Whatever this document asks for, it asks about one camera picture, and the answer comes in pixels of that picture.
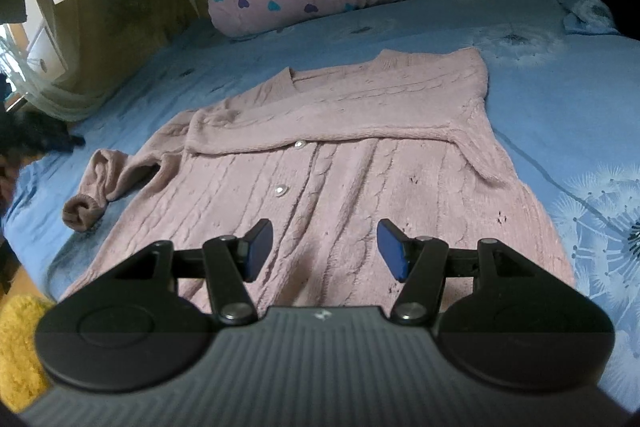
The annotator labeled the blue dandelion-print bed sheet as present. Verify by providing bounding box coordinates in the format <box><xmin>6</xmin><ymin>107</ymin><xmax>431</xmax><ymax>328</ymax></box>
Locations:
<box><xmin>0</xmin><ymin>0</ymin><xmax>640</xmax><ymax>408</ymax></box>

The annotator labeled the white sheer curtain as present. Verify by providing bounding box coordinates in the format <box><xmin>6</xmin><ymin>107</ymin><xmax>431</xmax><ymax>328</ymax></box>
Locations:
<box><xmin>0</xmin><ymin>22</ymin><xmax>118</xmax><ymax>124</ymax></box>

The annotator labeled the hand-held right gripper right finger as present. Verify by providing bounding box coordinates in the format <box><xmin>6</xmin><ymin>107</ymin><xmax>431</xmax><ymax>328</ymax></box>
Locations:
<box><xmin>376</xmin><ymin>218</ymin><xmax>539</xmax><ymax>326</ymax></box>

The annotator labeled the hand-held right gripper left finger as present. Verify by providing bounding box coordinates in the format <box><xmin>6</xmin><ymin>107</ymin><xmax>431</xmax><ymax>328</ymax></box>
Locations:
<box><xmin>107</xmin><ymin>219</ymin><xmax>275</xmax><ymax>326</ymax></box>

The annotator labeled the black fluffy cloth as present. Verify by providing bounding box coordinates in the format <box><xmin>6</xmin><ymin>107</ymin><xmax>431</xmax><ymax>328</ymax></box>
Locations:
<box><xmin>0</xmin><ymin>109</ymin><xmax>87</xmax><ymax>158</ymax></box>

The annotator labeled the pink cable-knit cardigan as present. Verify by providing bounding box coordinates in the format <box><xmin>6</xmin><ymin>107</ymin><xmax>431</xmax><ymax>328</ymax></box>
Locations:
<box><xmin>62</xmin><ymin>48</ymin><xmax>576</xmax><ymax>323</ymax></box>

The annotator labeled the yellow fluffy cloth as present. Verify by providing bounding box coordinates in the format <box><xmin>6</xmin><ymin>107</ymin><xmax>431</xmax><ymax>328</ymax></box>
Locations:
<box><xmin>0</xmin><ymin>294</ymin><xmax>57</xmax><ymax>413</ymax></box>

